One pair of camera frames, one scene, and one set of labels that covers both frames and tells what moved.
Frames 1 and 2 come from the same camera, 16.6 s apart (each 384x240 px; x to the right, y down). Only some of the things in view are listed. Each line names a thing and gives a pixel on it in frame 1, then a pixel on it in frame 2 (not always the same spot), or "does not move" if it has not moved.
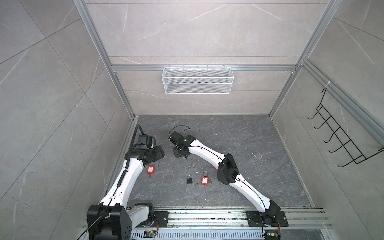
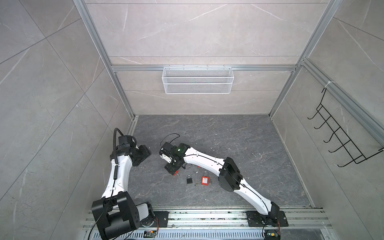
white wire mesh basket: (198, 80) does not move
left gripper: (159, 152) -> (145, 153)
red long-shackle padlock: (205, 179) does not move
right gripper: (176, 154) -> (171, 170)
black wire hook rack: (347, 145) does not move
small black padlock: (189, 180) does not move
